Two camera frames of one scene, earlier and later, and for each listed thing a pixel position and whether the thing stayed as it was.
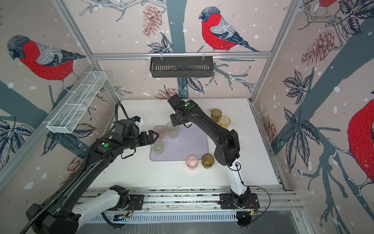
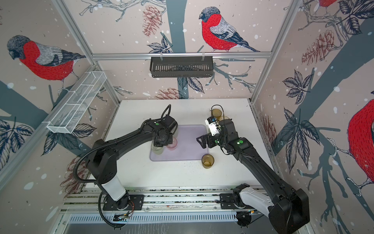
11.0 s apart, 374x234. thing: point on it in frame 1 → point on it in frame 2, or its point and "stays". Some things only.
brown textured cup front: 207,161 stays
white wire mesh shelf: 69,117 stays
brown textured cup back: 215,113 stays
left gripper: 144,135 → 158,143
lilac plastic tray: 191,141 stays
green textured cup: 157,147 stays
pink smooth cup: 192,162 → 173,146
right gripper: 174,120 → 204,137
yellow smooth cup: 224,121 stays
